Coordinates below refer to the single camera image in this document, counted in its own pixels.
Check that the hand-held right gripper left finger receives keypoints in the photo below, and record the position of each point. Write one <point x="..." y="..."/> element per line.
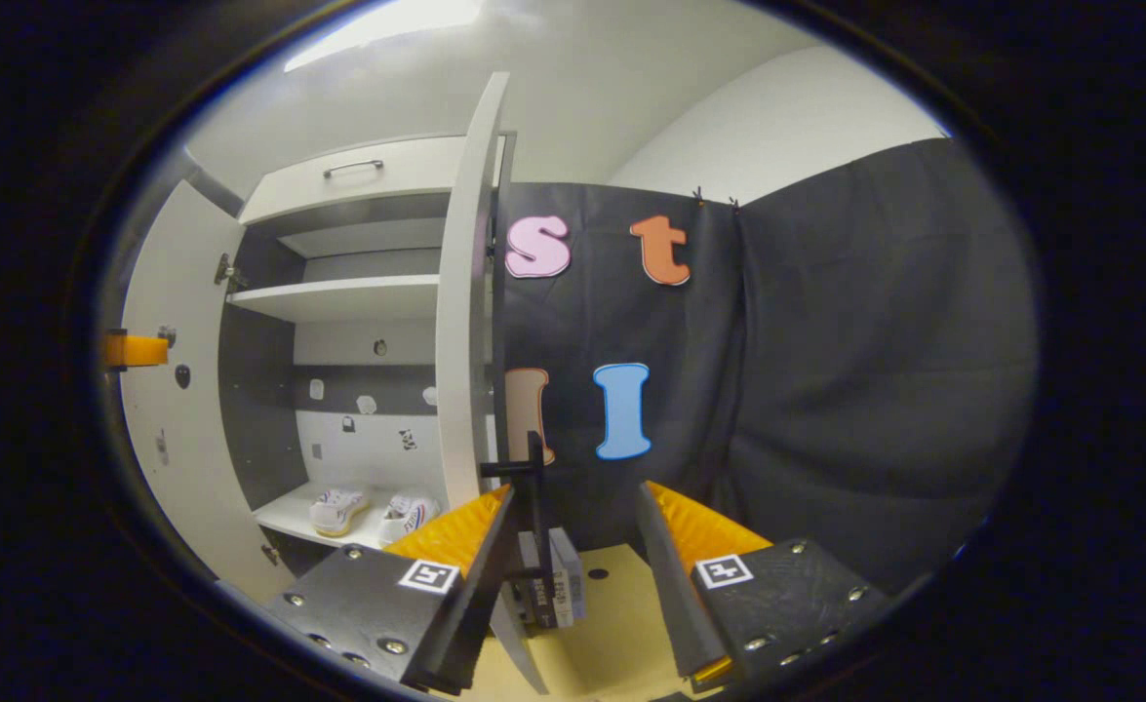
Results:
<point x="480" y="595"/>

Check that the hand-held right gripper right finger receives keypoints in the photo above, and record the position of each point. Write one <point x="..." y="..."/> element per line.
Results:
<point x="670" y="595"/>

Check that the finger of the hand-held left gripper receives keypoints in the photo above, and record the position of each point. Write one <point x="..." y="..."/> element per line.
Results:
<point x="143" y="349"/>

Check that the white shoe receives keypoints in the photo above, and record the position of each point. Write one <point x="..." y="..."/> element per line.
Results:
<point x="338" y="512"/>
<point x="407" y="517"/>

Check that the white shoe cabinet door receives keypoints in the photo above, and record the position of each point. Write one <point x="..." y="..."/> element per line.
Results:
<point x="192" y="458"/>
<point x="465" y="292"/>

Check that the white shoe cabinet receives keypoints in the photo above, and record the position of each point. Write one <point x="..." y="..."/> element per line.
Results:
<point x="373" y="463"/>

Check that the metal door hinge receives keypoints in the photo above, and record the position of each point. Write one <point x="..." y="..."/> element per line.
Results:
<point x="229" y="273"/>

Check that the white cabinet shelf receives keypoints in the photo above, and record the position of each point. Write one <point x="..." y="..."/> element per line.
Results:
<point x="368" y="237"/>
<point x="338" y="297"/>

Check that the white cabinet drawer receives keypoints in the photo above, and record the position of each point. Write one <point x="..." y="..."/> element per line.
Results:
<point x="416" y="171"/>

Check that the grey upright box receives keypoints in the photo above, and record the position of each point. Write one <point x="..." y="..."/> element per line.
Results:
<point x="563" y="575"/>

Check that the black backdrop cloth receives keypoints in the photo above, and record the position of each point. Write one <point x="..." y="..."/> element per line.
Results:
<point x="826" y="370"/>

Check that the ceiling light panel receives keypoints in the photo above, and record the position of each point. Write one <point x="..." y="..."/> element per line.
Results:
<point x="387" y="29"/>

